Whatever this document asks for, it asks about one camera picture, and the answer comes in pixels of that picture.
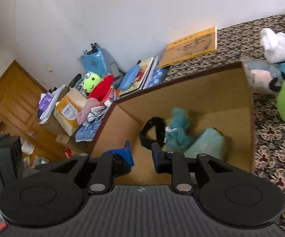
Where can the small green frog head toy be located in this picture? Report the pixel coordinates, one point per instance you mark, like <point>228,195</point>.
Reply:
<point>91,80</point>

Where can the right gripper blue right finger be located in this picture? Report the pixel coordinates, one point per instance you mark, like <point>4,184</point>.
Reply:
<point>175,164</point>

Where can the yellow book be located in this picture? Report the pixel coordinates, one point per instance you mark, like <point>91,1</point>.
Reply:
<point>189,47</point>

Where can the teal bath pouf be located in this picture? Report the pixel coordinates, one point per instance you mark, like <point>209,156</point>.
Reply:
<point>176,133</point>

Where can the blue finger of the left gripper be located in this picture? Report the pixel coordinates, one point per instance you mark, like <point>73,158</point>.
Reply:
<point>11,160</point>

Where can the orange white package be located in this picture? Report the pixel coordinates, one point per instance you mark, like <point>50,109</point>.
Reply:
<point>66,111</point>

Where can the picture book stack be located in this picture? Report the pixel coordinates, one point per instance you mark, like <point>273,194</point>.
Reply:
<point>150,75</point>

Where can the red plush toy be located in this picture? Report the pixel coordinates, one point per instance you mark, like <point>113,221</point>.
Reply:
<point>101,90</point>

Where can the patterned brown bed cover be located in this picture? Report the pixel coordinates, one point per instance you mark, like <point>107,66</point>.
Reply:
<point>235,43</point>

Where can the blue patterned cloth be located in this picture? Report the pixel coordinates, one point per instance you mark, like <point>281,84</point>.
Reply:
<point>87,133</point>

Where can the white cloth bundle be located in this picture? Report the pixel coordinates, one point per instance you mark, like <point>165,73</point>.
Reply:
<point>273,44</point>

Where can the brown cardboard box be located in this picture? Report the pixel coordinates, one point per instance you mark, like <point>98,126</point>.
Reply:
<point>214,106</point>

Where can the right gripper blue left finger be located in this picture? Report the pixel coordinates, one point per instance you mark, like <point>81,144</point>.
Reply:
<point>111,164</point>

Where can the pink toy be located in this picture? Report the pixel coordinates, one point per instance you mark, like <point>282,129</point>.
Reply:
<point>260,73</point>

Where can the pink cloth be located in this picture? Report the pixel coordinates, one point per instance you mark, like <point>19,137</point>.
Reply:
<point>83,114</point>

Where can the blue pencil case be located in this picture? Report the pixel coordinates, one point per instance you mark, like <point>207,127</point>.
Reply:
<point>129,77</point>

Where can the purple packet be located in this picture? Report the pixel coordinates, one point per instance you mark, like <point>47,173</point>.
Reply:
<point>44,101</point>

